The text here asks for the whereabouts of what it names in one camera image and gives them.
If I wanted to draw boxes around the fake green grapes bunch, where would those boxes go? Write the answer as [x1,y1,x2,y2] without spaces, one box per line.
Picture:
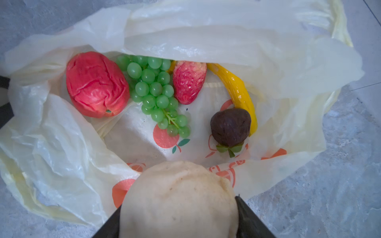
[116,55,191,139]

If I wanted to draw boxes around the cream plastic shopping bag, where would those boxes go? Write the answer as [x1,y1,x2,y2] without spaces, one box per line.
[1,1,364,227]

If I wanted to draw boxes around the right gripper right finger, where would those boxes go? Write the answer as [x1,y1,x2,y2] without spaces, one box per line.
[235,196,275,238]

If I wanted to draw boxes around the fake beige fruit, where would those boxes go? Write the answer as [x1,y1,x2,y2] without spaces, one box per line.
[119,161,239,238]

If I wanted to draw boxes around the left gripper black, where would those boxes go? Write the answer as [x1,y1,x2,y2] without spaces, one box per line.
[0,76,14,128]

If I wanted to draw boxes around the fake yellow banana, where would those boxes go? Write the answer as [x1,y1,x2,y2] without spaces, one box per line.
[207,63,258,137]

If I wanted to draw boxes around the fake red strawberry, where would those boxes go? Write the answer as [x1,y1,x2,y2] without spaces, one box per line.
[172,60,207,105]

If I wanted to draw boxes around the fake red fruit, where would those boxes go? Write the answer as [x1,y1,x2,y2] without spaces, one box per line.
[66,52,130,118]

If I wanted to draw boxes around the fake dark purple fruit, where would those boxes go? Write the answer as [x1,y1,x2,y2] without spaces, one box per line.
[210,108,252,158]

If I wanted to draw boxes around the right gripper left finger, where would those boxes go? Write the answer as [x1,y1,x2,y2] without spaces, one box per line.
[92,206,121,238]

